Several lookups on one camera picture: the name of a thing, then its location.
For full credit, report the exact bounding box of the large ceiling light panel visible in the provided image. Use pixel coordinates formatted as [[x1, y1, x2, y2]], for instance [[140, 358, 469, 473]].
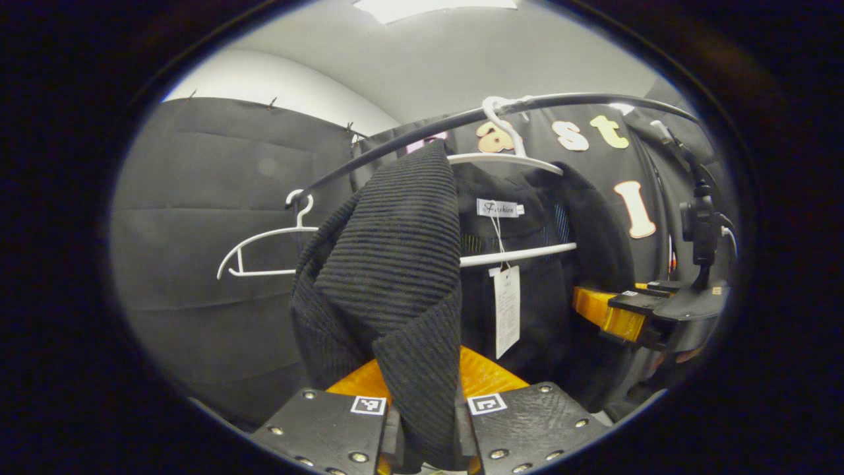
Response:
[[353, 0, 518, 25]]

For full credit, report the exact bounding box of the black jacket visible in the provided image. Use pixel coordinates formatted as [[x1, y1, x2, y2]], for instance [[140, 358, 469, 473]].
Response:
[[289, 140, 637, 472]]

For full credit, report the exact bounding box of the black clothes rack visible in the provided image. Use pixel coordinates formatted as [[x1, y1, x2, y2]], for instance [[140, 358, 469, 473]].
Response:
[[285, 92, 700, 210]]

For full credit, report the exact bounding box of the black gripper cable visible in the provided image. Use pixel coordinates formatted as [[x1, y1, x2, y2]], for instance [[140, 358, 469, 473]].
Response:
[[649, 119, 709, 195]]

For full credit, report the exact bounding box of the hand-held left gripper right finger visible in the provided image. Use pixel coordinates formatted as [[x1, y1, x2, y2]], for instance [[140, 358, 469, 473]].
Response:
[[455, 346, 611, 475]]

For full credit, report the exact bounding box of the white clothes hanger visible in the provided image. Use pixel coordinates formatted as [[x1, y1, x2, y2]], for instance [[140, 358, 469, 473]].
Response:
[[447, 96, 578, 268], [216, 189, 320, 280]]

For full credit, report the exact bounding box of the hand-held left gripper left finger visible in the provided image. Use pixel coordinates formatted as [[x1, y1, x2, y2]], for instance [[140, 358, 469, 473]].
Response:
[[251, 360, 403, 475]]

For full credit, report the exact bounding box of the black backdrop cloth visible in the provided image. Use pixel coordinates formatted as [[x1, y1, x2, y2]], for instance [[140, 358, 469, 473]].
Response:
[[109, 78, 736, 429]]

